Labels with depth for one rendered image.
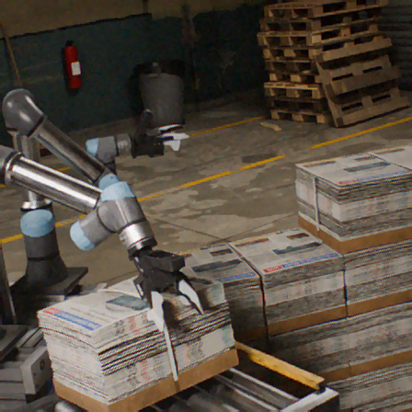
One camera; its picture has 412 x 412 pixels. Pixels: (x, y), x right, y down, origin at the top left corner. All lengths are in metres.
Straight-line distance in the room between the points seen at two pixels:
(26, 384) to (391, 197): 1.32
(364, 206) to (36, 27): 7.16
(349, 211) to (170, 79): 7.04
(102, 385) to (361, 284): 1.21
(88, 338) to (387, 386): 1.46
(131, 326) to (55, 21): 7.94
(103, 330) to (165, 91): 7.91
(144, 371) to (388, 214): 1.19
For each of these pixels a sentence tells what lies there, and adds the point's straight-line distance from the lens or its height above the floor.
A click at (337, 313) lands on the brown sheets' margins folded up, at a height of 0.63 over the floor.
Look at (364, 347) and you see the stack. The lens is 2.96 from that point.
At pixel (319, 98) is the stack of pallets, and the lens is 9.07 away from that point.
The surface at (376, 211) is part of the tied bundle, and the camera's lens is 2.81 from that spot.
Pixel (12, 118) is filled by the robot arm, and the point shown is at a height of 1.39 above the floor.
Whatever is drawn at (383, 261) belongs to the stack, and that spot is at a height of 0.77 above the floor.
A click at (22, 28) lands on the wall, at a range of 9.51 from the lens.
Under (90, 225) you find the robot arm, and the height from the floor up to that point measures 1.24.
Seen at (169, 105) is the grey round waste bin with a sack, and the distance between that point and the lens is 9.72.
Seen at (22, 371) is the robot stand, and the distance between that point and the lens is 2.45.
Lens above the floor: 1.80
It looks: 16 degrees down
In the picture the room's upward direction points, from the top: 7 degrees counter-clockwise
